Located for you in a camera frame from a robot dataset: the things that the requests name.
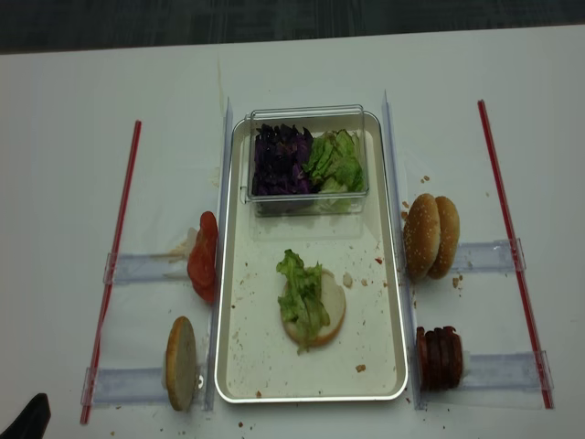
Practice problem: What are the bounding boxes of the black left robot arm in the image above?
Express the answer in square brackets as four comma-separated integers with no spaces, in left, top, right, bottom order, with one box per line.
[0,393,51,439]

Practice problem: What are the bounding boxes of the green lettuce in container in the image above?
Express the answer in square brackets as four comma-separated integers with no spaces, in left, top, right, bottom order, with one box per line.
[303,129,364,193]

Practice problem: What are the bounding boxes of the lettuce leaf on bun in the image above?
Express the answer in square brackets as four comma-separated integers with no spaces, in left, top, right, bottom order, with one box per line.
[276,249,330,352]

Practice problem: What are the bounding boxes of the red tomato slice stack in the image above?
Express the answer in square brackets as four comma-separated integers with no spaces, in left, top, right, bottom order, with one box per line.
[187,211,218,304]

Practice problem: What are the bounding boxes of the meat patty stack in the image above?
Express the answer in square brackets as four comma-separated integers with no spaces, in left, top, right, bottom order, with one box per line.
[416,326,464,391]

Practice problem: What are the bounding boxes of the clear plastic salad container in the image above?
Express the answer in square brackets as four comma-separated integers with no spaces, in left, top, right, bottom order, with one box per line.
[240,104,369,217]

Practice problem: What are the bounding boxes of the purple cabbage shreds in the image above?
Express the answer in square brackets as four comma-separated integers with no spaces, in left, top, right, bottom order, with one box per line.
[251,123,316,196]

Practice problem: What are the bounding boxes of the bottom bun on tray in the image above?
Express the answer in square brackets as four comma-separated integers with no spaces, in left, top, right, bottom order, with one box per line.
[304,269,346,349]

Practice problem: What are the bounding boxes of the sesame bun front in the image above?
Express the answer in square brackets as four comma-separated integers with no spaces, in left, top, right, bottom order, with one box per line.
[403,193,441,282]

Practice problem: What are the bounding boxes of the sesame bun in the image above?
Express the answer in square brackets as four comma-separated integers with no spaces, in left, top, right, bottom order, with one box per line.
[428,196,460,280]
[403,193,441,282]

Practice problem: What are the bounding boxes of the sesame bun rear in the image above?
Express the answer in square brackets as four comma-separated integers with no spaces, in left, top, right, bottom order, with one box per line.
[428,196,460,280]

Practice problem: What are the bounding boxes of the white metal tray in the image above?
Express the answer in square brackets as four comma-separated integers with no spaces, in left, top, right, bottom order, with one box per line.
[215,112,408,403]

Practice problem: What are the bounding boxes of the upper left clear holder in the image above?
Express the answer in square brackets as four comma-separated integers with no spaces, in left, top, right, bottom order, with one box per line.
[103,253,189,285]

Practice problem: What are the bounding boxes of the clear holder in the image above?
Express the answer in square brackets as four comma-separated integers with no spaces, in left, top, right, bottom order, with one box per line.
[459,350,554,391]
[103,253,189,285]
[80,367,170,406]
[451,239,526,273]

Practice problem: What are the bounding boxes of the upright bun half left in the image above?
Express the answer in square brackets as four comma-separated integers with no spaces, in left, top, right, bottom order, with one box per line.
[165,316,197,412]

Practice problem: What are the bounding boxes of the upper right clear holder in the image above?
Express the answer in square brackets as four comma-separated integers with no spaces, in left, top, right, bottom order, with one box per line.
[451,239,526,273]

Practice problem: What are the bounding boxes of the left red strip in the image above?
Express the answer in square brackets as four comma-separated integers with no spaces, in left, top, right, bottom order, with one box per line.
[80,120,142,425]

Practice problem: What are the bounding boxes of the red strip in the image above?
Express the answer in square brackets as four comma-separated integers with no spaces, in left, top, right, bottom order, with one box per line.
[80,120,142,425]
[477,100,555,410]

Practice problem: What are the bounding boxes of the right red strip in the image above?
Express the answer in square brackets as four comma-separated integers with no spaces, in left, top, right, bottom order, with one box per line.
[477,100,555,410]

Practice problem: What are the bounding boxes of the lower left clear holder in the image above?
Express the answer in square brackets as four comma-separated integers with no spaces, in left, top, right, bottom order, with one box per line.
[80,367,170,406]

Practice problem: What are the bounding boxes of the lower right clear holder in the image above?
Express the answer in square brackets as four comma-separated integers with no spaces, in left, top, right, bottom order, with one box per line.
[459,350,554,391]

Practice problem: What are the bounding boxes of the left clear vertical rail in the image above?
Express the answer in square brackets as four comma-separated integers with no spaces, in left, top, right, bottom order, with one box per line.
[202,98,233,412]

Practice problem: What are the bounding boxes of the clear vertical rail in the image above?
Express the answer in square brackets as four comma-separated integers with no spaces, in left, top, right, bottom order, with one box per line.
[381,91,427,411]
[202,98,233,412]

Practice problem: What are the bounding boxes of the right clear vertical rail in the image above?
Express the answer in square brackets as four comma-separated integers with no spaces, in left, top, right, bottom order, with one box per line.
[381,91,427,411]

